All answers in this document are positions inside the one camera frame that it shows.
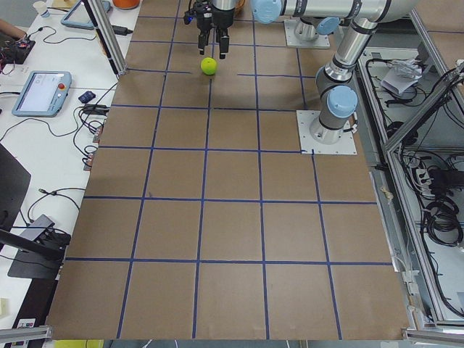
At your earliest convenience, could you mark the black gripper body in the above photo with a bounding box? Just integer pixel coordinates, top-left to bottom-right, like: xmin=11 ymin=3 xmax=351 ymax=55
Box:
xmin=195 ymin=7 xmax=234 ymax=36

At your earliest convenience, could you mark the green apple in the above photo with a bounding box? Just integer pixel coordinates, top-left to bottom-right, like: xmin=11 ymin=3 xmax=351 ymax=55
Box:
xmin=200 ymin=57 xmax=218 ymax=76

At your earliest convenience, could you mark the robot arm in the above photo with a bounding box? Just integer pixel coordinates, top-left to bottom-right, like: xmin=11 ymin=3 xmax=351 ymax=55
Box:
xmin=251 ymin=1 xmax=417 ymax=145
xmin=193 ymin=0 xmax=236 ymax=59

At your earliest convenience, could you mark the black power adapter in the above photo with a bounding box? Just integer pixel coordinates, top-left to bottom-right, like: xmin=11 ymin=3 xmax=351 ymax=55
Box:
xmin=112 ymin=25 xmax=133 ymax=36

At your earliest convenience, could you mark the orange object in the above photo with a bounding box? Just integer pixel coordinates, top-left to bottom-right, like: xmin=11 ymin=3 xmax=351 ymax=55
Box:
xmin=112 ymin=0 xmax=141 ymax=10

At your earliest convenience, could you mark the blue teach pendant far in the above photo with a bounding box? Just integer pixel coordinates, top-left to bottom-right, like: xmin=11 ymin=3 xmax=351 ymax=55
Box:
xmin=60 ymin=1 xmax=94 ymax=30

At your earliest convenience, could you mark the blue teach pendant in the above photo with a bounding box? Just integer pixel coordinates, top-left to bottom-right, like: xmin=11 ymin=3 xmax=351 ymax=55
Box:
xmin=60 ymin=1 xmax=94 ymax=30
xmin=12 ymin=70 xmax=73 ymax=117

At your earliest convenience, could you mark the dark blue small pouch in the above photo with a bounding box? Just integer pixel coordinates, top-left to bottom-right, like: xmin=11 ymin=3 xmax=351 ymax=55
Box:
xmin=78 ymin=91 xmax=96 ymax=104

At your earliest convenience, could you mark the paper cup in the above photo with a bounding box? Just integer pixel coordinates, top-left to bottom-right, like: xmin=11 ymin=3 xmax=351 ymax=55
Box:
xmin=33 ymin=1 xmax=50 ymax=18

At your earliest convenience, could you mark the blue teach pendant near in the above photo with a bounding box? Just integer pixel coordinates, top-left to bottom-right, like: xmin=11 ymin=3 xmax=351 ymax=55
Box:
xmin=12 ymin=70 xmax=73 ymax=117

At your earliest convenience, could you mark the grey usb hub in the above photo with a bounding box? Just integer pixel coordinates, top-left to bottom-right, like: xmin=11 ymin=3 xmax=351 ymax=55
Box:
xmin=20 ymin=214 xmax=54 ymax=241

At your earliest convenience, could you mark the black monitor stand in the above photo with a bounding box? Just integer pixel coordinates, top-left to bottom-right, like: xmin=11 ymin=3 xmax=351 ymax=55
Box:
xmin=1 ymin=146 xmax=70 ymax=279

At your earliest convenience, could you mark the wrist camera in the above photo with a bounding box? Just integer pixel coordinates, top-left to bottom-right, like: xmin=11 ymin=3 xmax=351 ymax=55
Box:
xmin=183 ymin=1 xmax=212 ymax=25

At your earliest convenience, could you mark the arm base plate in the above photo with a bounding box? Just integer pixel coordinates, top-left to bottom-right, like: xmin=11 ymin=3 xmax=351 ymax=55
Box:
xmin=284 ymin=19 xmax=331 ymax=49
xmin=297 ymin=110 xmax=357 ymax=155

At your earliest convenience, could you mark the aluminium frame post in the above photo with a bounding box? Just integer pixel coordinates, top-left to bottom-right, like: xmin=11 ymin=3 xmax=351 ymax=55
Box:
xmin=83 ymin=0 xmax=127 ymax=76

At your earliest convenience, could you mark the black cable bundle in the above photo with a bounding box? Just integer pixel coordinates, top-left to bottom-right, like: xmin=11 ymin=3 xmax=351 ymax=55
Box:
xmin=420 ymin=199 xmax=463 ymax=247

